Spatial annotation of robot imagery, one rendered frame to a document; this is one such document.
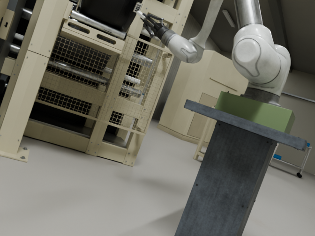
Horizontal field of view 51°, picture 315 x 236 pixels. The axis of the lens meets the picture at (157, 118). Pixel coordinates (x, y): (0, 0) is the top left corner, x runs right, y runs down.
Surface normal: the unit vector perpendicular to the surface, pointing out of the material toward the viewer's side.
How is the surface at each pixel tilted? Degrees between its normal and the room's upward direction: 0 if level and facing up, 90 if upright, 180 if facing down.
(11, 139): 90
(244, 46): 96
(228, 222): 90
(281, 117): 90
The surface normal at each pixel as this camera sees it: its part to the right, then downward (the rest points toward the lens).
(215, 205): -0.41, -0.11
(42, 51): 0.31, 0.16
